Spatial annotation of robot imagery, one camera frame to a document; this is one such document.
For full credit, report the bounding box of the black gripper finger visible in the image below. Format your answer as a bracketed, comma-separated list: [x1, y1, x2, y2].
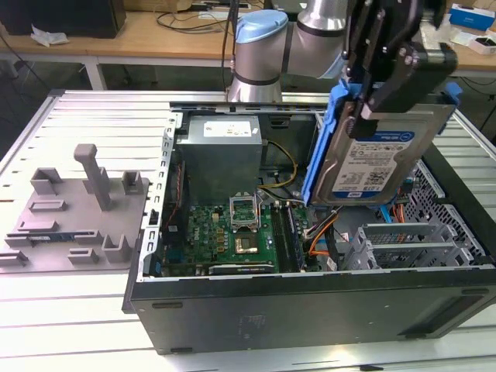
[346, 38, 451, 140]
[343, 0, 391, 84]

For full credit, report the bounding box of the hard disk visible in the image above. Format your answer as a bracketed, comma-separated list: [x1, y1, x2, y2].
[301, 79, 464, 206]

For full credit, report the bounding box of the blue white cardboard box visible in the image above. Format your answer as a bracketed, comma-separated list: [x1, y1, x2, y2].
[448, 2, 496, 33]

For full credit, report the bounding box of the small white open box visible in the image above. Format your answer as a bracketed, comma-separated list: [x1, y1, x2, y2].
[467, 33, 496, 56]

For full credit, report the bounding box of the installed RAM stick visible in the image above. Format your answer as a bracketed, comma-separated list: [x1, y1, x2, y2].
[285, 204, 305, 271]

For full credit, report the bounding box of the grey power supply unit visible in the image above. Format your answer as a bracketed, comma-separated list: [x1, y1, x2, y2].
[176, 114, 268, 205]

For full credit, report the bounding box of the CPU socket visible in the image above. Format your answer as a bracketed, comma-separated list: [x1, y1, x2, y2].
[233, 231, 261, 257]

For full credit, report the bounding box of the wooden desk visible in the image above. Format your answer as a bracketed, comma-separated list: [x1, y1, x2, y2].
[0, 9, 496, 92]

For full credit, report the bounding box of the black graphics card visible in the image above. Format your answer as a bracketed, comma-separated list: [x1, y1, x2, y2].
[157, 260, 277, 277]

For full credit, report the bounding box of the green motherboard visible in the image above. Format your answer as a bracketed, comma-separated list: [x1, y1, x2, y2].
[185, 201, 311, 277]

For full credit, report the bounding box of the black open PC case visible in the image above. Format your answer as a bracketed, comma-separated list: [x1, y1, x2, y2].
[122, 101, 496, 356]

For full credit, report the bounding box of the black case fan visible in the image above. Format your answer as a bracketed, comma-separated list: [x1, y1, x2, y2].
[164, 160, 189, 237]

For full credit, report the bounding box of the black computer tower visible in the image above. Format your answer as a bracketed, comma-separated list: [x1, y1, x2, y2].
[0, 0, 128, 40]

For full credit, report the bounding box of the white crumpled plastic bag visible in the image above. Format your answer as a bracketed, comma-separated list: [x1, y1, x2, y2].
[29, 23, 71, 48]

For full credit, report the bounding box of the grey parts rack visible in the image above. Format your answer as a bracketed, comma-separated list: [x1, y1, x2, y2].
[0, 143, 152, 274]

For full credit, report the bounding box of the RAM stick with blue label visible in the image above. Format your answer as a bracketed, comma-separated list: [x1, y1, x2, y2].
[27, 231, 97, 243]

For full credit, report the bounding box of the orange black power wire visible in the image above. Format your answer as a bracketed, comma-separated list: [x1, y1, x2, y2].
[390, 201, 407, 225]

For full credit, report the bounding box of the yellow wire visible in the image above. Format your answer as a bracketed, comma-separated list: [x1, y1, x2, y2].
[266, 139, 298, 191]

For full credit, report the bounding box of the multicoloured power wire bundle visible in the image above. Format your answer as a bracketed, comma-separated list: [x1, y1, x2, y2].
[304, 205, 346, 259]

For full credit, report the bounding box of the thin black cable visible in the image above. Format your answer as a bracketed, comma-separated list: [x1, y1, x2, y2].
[154, 10, 236, 36]

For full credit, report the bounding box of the metal socket cover frame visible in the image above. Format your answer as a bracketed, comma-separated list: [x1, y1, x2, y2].
[229, 192, 260, 230]

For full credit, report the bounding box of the red black twisted wire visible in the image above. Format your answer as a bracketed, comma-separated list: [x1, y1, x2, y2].
[164, 164, 183, 233]

